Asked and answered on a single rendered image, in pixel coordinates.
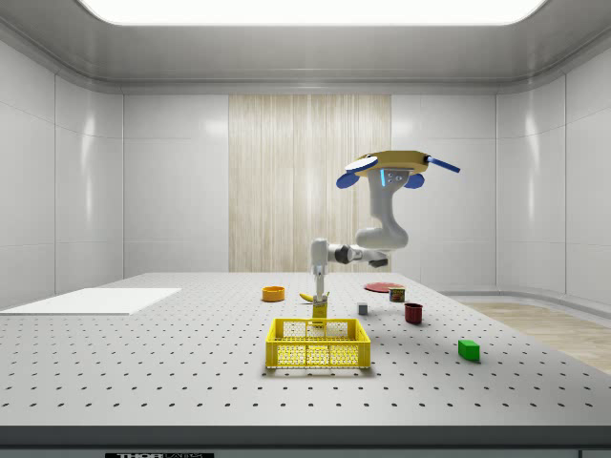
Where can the yellow bowl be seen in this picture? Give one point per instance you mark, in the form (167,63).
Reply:
(273,294)

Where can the drone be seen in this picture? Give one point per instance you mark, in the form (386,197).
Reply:
(396,160)

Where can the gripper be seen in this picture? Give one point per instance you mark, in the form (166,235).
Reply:
(319,285)

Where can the white board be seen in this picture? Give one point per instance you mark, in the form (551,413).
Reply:
(90,300)

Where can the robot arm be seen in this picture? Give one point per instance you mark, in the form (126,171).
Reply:
(384,214)

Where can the flat-sided can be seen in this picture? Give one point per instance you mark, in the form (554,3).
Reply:
(397,295)

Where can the grey cube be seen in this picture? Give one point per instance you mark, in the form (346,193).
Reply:
(362,308)

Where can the banana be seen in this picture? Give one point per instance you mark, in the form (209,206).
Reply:
(305,297)

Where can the white and yellow box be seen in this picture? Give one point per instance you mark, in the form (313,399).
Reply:
(320,310)

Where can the yellow basket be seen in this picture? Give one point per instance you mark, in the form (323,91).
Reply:
(317,354)

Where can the red mug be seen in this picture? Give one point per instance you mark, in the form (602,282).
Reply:
(413,314)

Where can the green cube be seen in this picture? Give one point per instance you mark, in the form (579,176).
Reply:
(469,349)

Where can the red plate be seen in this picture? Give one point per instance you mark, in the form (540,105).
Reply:
(377,287)

